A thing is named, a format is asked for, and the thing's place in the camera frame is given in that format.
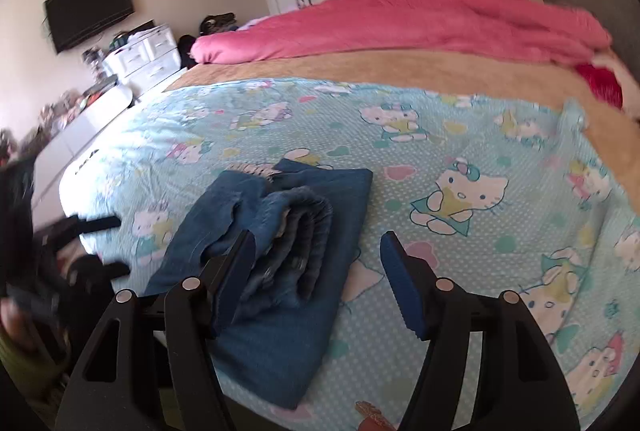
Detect clutter of small items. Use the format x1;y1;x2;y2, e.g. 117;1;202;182
39;88;121;128

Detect pink duvet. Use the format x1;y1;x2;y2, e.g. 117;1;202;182
191;0;613;66

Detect pink glitter object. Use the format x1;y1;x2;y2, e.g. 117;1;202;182
355;401;401;431

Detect dark bag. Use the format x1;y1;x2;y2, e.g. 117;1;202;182
199;13;237;36

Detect person's green clothing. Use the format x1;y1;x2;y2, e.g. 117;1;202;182
0;336;68;407

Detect white low cabinet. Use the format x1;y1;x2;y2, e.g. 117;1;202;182
30;83;134;226

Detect person's left hand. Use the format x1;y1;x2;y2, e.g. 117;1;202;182
0;297;36;352

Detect beige bed sheet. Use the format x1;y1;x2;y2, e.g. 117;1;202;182
167;46;640;192

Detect red floral pillow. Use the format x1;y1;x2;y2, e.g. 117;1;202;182
575;63;625;110

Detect blue denim pants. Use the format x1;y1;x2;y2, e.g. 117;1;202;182
145;160;375;411

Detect cartoon-print blanket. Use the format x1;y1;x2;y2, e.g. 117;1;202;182
60;78;640;431

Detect black wall television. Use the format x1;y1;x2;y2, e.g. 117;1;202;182
44;0;136;56

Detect black object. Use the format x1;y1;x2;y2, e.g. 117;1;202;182
177;35;199;70

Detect white drawer unit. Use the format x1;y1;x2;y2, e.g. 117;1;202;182
102;23;182;99

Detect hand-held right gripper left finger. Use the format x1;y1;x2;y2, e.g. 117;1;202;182
54;231;258;431

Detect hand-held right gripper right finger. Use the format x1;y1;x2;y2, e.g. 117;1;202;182
379;231;581;431

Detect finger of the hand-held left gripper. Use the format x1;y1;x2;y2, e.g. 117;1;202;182
50;215;122;243
67;255;132;294

